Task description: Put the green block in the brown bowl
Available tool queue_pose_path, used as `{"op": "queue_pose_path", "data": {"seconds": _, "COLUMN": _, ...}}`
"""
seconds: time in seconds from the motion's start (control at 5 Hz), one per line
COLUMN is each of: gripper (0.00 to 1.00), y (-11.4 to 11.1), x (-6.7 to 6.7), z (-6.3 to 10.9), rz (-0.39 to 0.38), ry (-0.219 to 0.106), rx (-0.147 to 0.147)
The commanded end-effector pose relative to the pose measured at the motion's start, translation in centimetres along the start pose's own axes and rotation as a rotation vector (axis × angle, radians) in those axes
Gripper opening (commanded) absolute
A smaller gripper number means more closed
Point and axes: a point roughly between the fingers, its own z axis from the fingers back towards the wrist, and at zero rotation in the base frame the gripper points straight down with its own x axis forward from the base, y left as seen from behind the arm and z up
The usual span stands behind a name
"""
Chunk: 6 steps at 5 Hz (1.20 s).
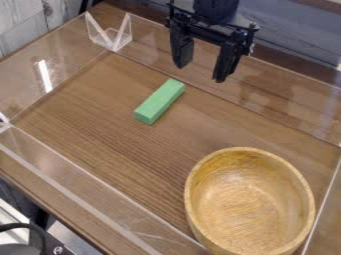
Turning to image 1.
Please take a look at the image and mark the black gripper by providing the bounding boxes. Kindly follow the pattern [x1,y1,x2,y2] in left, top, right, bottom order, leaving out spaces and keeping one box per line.
[167,2,259,83]

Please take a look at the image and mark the green rectangular block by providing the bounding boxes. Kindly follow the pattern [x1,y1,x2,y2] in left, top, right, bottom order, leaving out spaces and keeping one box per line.
[133,79,184,125]

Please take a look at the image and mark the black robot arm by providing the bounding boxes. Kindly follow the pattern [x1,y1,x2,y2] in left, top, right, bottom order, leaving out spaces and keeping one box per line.
[165,0,259,83]

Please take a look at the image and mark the brown wooden bowl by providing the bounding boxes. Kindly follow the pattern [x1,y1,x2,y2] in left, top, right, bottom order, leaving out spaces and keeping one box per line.
[183,147,315,255]

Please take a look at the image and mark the clear acrylic tray walls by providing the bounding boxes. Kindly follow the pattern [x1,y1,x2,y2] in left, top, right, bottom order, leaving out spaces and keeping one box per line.
[0,14,341,255]

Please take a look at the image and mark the clear acrylic corner bracket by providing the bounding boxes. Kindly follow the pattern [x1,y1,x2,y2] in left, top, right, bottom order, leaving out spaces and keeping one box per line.
[84,13,132,52]

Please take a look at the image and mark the black cable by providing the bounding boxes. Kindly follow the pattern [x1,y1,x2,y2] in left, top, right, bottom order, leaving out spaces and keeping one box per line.
[0,222,48,255]

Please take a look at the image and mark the black metal table bracket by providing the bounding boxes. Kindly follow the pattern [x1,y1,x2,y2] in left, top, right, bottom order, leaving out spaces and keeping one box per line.
[44,232,76,255]

